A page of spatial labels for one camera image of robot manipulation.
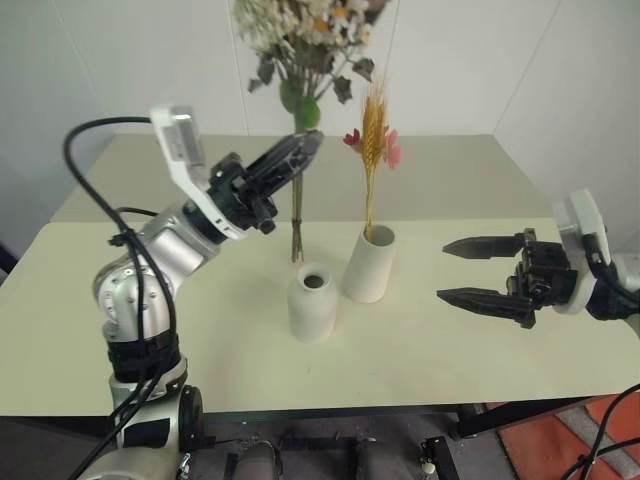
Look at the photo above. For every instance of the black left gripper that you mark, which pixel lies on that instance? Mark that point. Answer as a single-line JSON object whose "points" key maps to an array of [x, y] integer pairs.
{"points": [[237, 197]]}

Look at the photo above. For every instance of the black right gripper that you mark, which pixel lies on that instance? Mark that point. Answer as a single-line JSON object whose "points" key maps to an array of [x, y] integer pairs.
{"points": [[542, 277]]}

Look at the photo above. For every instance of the white daisy bouquet green leaves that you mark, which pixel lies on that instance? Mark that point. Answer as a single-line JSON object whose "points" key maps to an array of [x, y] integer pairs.
{"points": [[310, 50]]}

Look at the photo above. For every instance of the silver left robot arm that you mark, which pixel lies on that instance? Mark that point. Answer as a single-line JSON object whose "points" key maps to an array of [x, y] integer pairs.
{"points": [[170, 246]]}

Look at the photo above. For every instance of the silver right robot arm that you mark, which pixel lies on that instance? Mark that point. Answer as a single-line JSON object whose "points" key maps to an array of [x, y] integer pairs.
{"points": [[627, 272]]}

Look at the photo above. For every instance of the wheat bouquet with pink flowers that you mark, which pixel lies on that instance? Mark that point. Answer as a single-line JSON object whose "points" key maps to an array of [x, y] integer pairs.
{"points": [[374, 130]]}

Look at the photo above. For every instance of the white conical vase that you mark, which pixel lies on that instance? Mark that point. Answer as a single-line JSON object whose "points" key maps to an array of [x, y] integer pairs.
{"points": [[365, 275]]}

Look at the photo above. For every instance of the white bottle-shaped vase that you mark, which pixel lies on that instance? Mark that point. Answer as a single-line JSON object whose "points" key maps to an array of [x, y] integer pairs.
{"points": [[310, 310]]}

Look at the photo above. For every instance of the dark grey rounded shape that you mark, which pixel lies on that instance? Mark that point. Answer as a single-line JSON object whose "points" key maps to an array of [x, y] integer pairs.
{"points": [[256, 462]]}

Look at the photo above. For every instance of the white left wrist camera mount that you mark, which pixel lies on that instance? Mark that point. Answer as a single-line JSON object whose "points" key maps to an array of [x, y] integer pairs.
{"points": [[182, 145]]}

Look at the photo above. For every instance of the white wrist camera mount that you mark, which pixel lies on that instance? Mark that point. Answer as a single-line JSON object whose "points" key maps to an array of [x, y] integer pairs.
{"points": [[182, 145], [585, 215]]}

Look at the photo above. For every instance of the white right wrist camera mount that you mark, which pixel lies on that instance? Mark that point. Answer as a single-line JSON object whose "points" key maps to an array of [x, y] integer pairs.
{"points": [[585, 215]]}

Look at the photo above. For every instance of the black metal table frame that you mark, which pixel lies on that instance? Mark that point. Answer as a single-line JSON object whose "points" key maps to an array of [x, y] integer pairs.
{"points": [[500, 412]]}

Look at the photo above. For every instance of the black bracket with white knob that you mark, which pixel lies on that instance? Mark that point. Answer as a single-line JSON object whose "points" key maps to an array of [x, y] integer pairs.
{"points": [[436, 457]]}

